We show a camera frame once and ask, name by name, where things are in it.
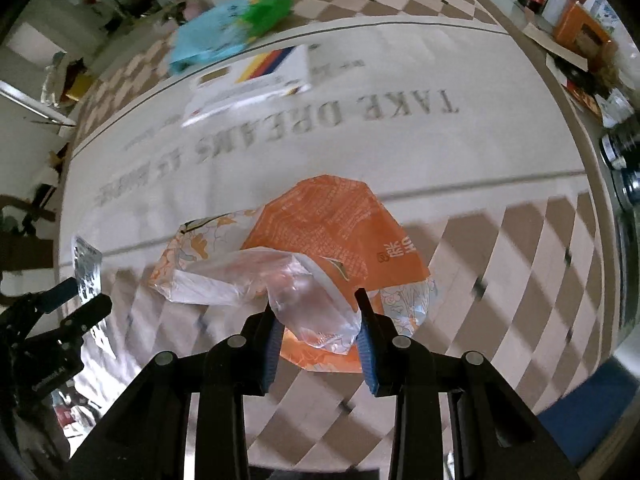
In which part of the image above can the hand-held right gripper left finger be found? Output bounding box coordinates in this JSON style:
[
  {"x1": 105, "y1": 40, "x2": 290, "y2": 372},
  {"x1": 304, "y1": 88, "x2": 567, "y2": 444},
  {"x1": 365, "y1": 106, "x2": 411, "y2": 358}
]
[{"x1": 70, "y1": 305, "x2": 286, "y2": 480}]

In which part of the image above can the black spray can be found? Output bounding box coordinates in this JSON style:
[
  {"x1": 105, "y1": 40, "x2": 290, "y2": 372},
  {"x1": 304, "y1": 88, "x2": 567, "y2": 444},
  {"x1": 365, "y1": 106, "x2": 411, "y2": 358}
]
[{"x1": 599, "y1": 130, "x2": 640, "y2": 171}]

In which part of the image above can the yellow bin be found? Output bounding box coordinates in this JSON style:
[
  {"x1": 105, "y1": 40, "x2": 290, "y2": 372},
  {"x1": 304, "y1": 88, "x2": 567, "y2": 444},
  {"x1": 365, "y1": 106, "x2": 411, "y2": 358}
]
[{"x1": 65, "y1": 72, "x2": 94, "y2": 104}]

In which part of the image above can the orange box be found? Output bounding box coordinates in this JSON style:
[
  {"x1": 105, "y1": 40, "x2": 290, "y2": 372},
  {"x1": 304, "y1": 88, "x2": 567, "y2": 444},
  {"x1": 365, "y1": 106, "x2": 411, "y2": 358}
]
[{"x1": 552, "y1": 2, "x2": 619, "y2": 62}]

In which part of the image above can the blue stool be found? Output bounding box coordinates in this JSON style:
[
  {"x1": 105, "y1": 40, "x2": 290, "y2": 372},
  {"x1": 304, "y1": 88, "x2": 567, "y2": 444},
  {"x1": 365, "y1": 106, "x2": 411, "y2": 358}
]
[{"x1": 537, "y1": 367, "x2": 640, "y2": 466}]

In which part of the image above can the blue white milk carton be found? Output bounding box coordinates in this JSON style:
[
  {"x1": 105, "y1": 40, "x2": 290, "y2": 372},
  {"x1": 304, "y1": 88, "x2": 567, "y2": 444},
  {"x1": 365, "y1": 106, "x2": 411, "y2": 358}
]
[{"x1": 592, "y1": 0, "x2": 629, "y2": 37}]

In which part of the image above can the pink suitcase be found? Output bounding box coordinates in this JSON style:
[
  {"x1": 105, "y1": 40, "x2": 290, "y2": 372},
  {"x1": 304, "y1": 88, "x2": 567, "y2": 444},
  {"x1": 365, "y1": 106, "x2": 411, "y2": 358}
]
[{"x1": 177, "y1": 0, "x2": 211, "y2": 26}]

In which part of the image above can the orange and clear plastic bag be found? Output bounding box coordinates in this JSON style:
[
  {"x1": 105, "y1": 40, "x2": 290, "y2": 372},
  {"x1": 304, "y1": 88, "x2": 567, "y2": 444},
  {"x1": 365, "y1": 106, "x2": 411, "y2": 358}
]
[{"x1": 152, "y1": 175, "x2": 438, "y2": 373}]

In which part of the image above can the blue label water bottle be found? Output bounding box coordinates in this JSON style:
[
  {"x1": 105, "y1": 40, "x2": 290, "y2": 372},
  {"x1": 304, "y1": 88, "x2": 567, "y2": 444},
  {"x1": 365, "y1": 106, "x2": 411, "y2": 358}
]
[{"x1": 619, "y1": 167, "x2": 640, "y2": 212}]

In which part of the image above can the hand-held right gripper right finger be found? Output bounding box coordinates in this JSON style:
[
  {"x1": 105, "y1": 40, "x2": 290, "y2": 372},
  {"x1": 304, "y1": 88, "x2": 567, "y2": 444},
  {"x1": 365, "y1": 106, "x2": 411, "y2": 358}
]
[{"x1": 354, "y1": 287, "x2": 581, "y2": 480}]

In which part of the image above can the flat cardboard piece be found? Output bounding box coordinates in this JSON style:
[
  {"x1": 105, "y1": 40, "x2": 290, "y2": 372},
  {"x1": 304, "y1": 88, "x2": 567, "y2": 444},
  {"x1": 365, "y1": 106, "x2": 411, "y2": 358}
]
[{"x1": 522, "y1": 22, "x2": 591, "y2": 71}]

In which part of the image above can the white plastic bag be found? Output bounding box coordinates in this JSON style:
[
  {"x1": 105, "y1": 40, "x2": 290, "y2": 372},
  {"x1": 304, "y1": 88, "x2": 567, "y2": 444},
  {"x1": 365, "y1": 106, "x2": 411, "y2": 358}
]
[{"x1": 42, "y1": 52, "x2": 69, "y2": 107}]

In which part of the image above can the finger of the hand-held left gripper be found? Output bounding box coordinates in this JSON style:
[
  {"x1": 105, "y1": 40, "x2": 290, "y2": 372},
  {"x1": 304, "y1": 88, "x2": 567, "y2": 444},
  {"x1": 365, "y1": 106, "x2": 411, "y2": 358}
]
[
  {"x1": 52, "y1": 293, "x2": 114, "y2": 342},
  {"x1": 0, "y1": 278, "x2": 81, "y2": 329}
]

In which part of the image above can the brown checked tablecloth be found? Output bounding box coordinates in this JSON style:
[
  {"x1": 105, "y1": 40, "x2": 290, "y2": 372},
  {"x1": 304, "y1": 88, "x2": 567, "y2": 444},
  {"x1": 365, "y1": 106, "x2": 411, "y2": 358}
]
[{"x1": 57, "y1": 0, "x2": 621, "y2": 480}]

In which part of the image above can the dark wooden chair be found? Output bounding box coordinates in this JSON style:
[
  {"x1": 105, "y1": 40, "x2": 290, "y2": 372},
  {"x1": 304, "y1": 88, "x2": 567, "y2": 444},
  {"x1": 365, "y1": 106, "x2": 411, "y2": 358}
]
[{"x1": 0, "y1": 194, "x2": 60, "y2": 272}]

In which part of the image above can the silver blister pack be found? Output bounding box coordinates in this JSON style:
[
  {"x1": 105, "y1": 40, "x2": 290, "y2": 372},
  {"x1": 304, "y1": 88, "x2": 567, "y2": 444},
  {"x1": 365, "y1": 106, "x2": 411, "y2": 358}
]
[{"x1": 71, "y1": 234, "x2": 104, "y2": 307}]

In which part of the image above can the blue and green snack bag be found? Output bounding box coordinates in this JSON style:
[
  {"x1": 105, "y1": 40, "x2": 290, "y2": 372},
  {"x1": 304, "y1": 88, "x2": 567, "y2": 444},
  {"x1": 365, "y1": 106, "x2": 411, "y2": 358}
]
[{"x1": 167, "y1": 0, "x2": 296, "y2": 76}]

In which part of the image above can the white striped medicine box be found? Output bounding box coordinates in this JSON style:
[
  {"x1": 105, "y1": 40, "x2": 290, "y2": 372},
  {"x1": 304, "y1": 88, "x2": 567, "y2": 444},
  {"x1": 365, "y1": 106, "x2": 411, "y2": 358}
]
[{"x1": 180, "y1": 45, "x2": 313, "y2": 128}]

